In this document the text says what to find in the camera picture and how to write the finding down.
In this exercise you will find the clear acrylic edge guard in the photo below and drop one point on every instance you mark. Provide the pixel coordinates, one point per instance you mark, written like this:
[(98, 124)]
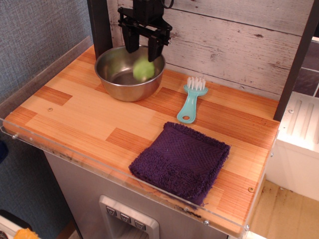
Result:
[(228, 204)]

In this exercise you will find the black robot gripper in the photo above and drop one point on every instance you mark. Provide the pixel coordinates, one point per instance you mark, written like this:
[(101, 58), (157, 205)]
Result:
[(145, 18)]

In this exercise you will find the white toy sink unit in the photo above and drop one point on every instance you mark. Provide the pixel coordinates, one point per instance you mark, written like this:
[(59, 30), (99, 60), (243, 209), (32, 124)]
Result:
[(294, 160)]

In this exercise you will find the teal dish brush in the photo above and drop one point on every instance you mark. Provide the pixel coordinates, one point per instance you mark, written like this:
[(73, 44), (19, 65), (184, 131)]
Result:
[(195, 87)]

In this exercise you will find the silver dispenser button panel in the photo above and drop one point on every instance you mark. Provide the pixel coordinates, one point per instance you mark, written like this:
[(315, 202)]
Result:
[(123, 222)]

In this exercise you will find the stainless steel pot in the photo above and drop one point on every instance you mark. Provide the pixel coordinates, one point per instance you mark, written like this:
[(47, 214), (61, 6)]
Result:
[(116, 67)]

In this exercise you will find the green toy broccoli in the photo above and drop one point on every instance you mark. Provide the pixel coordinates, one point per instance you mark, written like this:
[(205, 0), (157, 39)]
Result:
[(143, 70)]

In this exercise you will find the orange object bottom left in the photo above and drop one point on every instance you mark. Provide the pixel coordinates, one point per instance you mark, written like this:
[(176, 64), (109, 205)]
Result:
[(25, 234)]

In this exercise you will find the dark right shelf post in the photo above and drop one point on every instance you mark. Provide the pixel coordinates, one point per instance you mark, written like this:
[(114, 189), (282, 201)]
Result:
[(306, 38)]

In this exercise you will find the purple folded towel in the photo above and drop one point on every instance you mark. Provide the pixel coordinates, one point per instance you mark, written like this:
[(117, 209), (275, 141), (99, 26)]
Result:
[(181, 161)]

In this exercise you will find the grey toy fridge cabinet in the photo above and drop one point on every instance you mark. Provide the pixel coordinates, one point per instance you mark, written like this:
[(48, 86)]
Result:
[(82, 189)]

